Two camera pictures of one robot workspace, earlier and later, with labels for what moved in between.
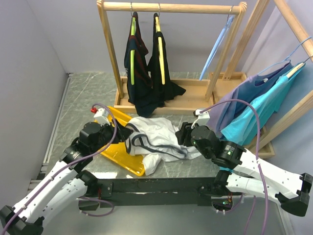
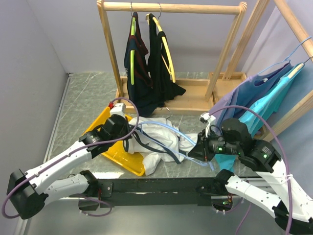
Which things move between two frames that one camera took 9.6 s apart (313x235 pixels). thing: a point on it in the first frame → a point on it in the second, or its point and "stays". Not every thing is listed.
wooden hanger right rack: [297, 69] stays
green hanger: [132, 55] stays
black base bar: [154, 192] stays
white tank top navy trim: [155, 140] stays
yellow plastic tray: [118, 152] stays
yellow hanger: [161, 52] → [147, 19]
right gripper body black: [186, 129] → [215, 143]
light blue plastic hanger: [214, 46] → [180, 131]
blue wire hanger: [286, 59] stays
